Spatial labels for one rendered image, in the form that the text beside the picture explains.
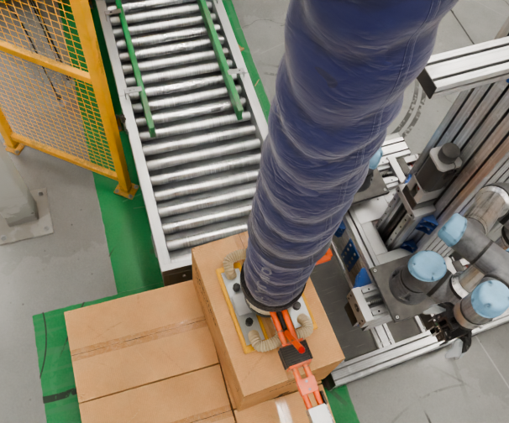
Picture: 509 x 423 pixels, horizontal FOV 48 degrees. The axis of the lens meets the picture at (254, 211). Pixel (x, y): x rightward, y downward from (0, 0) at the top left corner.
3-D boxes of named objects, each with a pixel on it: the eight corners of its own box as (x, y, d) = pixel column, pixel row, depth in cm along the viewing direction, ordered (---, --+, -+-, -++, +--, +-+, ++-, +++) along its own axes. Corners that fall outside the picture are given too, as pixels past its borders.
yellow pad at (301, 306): (260, 256, 225) (262, 252, 221) (284, 249, 228) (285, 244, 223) (292, 337, 212) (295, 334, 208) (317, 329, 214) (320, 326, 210)
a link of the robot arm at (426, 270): (413, 254, 210) (427, 239, 198) (443, 279, 206) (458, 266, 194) (394, 276, 205) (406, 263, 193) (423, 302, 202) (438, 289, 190)
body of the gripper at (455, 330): (425, 320, 151) (442, 306, 140) (453, 310, 152) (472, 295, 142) (438, 347, 148) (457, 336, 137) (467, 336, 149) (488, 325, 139)
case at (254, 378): (192, 282, 260) (191, 248, 225) (274, 255, 269) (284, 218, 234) (238, 412, 237) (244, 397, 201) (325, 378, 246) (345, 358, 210)
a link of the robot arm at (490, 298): (522, 293, 126) (501, 320, 123) (499, 307, 136) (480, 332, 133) (492, 268, 128) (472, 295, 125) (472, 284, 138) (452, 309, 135)
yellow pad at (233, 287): (215, 270, 221) (215, 266, 216) (239, 263, 223) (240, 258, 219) (244, 354, 208) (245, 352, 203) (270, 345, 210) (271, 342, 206)
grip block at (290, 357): (276, 349, 199) (278, 346, 194) (301, 340, 202) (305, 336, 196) (285, 373, 196) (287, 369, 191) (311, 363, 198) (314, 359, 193)
